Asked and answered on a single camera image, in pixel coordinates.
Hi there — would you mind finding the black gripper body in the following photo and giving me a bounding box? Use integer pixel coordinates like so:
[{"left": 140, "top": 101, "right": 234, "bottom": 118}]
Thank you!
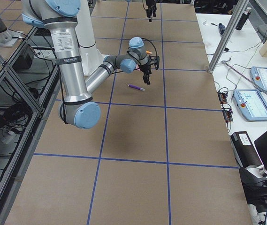
[
  {"left": 146, "top": 0, "right": 157, "bottom": 9},
  {"left": 139, "top": 63, "right": 152, "bottom": 75}
]

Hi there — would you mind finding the purple marker pen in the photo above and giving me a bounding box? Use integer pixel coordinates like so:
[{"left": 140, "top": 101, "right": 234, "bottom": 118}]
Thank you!
[{"left": 128, "top": 84, "right": 145, "bottom": 91}]

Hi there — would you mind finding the black water bottle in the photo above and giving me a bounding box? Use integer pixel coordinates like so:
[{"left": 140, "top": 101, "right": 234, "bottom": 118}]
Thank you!
[{"left": 236, "top": 7, "right": 252, "bottom": 30}]

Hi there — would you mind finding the near blue teach pendant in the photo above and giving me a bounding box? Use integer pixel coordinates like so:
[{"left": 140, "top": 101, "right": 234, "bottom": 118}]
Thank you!
[{"left": 233, "top": 89, "right": 267, "bottom": 121}]

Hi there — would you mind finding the black cardboard box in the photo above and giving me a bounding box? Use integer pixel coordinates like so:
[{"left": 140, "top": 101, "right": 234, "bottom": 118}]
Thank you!
[{"left": 230, "top": 131, "right": 262, "bottom": 169}]

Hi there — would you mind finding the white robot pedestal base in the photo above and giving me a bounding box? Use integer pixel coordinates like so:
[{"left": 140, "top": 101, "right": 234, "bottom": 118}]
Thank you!
[{"left": 76, "top": 0, "right": 106, "bottom": 76}]

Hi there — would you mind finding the aluminium frame post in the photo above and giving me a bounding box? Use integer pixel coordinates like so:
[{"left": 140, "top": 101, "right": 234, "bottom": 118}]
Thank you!
[{"left": 207, "top": 0, "right": 249, "bottom": 74}]

